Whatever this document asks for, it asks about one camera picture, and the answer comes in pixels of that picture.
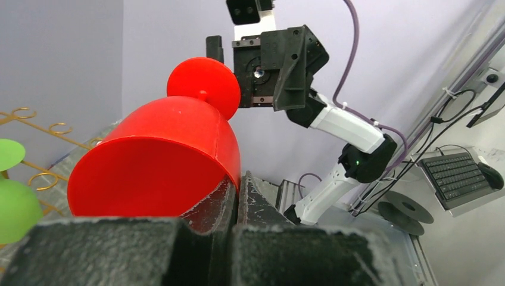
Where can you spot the black computer mouse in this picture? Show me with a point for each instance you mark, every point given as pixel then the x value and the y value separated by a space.
pixel 492 176

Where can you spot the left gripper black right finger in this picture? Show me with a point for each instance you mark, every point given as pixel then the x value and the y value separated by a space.
pixel 268 249

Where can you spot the red plastic wine glass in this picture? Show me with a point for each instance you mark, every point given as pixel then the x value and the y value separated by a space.
pixel 167 155

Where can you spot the black computer keyboard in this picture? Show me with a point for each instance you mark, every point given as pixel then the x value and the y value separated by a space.
pixel 455 178

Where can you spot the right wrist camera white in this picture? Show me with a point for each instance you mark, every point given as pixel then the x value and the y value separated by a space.
pixel 251 17

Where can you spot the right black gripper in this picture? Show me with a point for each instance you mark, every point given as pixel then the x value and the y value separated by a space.
pixel 295 53

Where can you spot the green plastic wine glass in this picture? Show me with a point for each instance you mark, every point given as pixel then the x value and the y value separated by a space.
pixel 20 208

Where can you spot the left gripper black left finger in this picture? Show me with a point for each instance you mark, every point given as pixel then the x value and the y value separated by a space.
pixel 186 250

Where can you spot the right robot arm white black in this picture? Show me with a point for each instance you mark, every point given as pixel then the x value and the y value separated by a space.
pixel 363 159

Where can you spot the black cable spool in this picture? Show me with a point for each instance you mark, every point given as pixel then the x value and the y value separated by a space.
pixel 404 213

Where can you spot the gold wire wine glass rack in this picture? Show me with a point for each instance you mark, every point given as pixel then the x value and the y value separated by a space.
pixel 52 152

